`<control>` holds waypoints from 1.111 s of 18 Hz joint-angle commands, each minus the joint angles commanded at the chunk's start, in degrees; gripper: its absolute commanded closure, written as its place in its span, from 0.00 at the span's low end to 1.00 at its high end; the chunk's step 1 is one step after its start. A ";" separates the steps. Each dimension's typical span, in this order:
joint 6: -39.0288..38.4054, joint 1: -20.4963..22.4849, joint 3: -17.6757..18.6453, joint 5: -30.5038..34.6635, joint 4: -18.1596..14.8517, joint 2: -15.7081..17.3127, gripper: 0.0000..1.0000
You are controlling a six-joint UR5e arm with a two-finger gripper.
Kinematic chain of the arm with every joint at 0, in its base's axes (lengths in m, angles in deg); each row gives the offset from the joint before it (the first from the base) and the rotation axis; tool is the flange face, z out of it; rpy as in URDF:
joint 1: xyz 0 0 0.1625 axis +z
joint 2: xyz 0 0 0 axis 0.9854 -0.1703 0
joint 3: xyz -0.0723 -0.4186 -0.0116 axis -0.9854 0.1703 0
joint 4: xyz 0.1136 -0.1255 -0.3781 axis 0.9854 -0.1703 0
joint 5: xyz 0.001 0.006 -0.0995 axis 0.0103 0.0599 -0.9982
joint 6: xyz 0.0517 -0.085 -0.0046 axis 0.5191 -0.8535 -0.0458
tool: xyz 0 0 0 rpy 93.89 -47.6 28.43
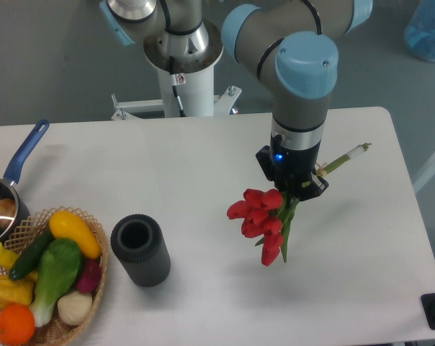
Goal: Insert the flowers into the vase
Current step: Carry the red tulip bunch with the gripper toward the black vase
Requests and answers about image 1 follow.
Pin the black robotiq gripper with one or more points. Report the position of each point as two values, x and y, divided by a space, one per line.
292 171

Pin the red tulip bouquet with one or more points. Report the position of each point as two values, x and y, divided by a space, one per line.
268 214

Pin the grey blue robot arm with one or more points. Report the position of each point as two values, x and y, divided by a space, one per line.
289 49

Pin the dark grey ribbed vase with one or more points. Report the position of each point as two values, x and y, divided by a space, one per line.
138 243

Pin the blue plastic bag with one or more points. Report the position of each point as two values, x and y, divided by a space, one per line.
419 35

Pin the purple red radish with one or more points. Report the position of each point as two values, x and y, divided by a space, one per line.
90 276

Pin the yellow squash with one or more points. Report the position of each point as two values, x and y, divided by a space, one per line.
65 224

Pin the green bok choy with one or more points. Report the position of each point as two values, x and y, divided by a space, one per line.
59 266

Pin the white garlic bulb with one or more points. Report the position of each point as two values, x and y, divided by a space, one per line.
74 307

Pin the woven wicker basket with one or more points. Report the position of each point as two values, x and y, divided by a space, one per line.
57 332

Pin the dark green cucumber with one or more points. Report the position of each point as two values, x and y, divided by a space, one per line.
29 259

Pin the fried food piece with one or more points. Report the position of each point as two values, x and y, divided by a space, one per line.
7 212

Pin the yellow banana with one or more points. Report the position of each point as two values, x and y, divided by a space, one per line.
7 257

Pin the yellow bell pepper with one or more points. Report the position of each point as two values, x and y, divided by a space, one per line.
15 291

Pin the orange fruit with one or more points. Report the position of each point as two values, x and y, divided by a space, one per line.
17 324

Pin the white frame at right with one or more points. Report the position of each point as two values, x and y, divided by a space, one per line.
424 174

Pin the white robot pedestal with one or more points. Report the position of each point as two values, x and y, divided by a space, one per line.
185 67

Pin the blue handled saucepan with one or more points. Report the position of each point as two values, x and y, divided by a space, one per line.
13 172

